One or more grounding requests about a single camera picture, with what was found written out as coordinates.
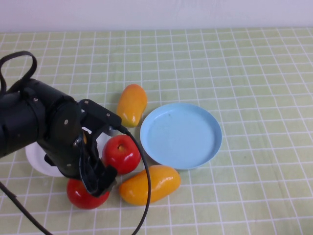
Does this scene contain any black hanging left arm cable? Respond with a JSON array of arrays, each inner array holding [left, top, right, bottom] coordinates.
[[0, 181, 52, 235]]

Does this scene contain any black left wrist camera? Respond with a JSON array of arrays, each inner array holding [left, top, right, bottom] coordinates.
[[78, 99, 123, 138]]

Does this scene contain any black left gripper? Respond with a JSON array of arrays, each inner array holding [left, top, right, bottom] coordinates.
[[39, 97, 118, 198]]

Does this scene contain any white round plate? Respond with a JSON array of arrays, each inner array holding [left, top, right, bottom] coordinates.
[[25, 127, 115, 178]]

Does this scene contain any thin black left cable loop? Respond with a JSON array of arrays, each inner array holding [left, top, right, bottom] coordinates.
[[0, 50, 38, 95]]

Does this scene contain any red apple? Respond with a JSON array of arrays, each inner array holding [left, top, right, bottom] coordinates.
[[102, 134, 142, 175], [67, 178, 111, 210]]

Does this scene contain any orange yellow mango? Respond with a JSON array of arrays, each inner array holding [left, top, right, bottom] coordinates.
[[116, 84, 148, 128], [119, 164, 182, 206]]

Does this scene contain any black left camera cable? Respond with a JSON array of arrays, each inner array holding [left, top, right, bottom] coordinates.
[[116, 123, 152, 235]]

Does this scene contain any light blue round plate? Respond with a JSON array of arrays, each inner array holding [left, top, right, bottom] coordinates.
[[139, 102, 223, 171]]

